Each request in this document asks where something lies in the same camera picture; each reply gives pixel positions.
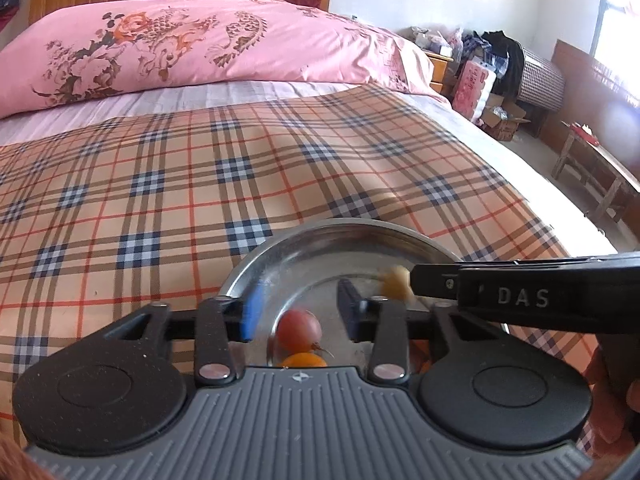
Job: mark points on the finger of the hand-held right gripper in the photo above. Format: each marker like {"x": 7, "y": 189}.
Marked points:
{"x": 435, "y": 282}

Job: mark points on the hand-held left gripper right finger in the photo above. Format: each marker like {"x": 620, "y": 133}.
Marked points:
{"x": 350, "y": 310}

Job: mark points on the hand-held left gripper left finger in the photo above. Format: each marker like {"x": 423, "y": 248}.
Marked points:
{"x": 255, "y": 312}

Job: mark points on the pale yellow grape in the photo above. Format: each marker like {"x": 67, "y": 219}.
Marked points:
{"x": 397, "y": 279}

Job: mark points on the red grape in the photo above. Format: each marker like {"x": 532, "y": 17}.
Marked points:
{"x": 298, "y": 329}

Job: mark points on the round metal plate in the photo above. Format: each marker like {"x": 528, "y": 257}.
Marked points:
{"x": 320, "y": 255}

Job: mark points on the small orange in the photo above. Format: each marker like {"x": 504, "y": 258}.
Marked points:
{"x": 302, "y": 360}

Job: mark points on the person's right hand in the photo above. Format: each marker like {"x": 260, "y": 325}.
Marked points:
{"x": 607, "y": 410}

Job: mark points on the wooden bench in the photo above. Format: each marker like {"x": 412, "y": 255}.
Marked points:
{"x": 610, "y": 165}

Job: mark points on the plaid cloth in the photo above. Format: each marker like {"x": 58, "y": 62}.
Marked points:
{"x": 150, "y": 185}

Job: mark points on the cardboard box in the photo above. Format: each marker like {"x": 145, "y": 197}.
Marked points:
{"x": 505, "y": 125}

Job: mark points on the toilet paper pack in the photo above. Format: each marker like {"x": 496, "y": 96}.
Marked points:
{"x": 472, "y": 85}

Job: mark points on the wooden nightstand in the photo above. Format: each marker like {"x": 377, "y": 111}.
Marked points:
{"x": 437, "y": 72}

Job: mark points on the brown wooden cabinet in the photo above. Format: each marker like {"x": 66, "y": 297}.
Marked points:
{"x": 600, "y": 90}

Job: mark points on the checkered cloth covered chair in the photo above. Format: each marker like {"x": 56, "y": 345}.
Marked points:
{"x": 542, "y": 77}

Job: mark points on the clear plastic bags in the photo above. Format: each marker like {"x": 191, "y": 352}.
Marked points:
{"x": 435, "y": 37}

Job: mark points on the pile of clothes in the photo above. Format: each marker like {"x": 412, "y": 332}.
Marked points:
{"x": 500, "y": 42}

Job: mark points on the pink floral quilt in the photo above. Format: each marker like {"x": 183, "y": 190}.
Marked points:
{"x": 200, "y": 35}

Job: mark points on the window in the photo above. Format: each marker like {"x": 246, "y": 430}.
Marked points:
{"x": 620, "y": 20}

